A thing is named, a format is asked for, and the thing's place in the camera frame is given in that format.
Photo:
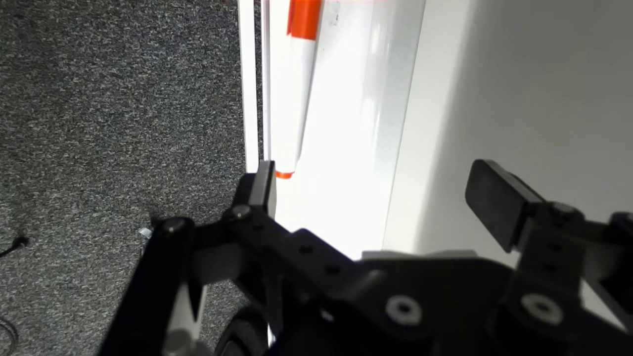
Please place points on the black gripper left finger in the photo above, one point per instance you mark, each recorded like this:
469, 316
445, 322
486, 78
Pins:
164, 298

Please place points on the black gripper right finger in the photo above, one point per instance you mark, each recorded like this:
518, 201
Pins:
500, 205

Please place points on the orange capped white marker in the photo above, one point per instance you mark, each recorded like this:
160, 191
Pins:
292, 100

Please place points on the white whiteboard tray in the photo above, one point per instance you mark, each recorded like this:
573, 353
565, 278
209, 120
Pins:
356, 100

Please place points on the large whiteboard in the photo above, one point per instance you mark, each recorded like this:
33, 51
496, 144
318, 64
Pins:
526, 100

